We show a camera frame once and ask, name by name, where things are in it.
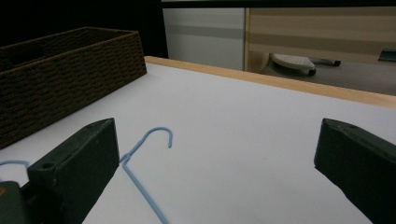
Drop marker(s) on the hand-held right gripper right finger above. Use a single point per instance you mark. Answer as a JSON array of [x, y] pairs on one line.
[[358, 161]]

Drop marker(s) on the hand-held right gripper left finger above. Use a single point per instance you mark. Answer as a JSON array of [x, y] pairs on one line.
[[74, 161]]

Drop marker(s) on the brown woven basket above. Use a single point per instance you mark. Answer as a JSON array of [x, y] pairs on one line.
[[68, 77]]

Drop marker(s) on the dark flat object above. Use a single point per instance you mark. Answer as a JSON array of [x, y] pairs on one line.
[[388, 55]]

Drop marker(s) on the white and black device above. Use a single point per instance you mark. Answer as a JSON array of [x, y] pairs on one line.
[[292, 61]]

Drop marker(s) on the striped beige wooden panel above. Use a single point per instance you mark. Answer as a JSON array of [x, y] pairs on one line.
[[317, 31]]

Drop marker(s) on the white cabinet panel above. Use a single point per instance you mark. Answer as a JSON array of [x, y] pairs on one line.
[[202, 37]]

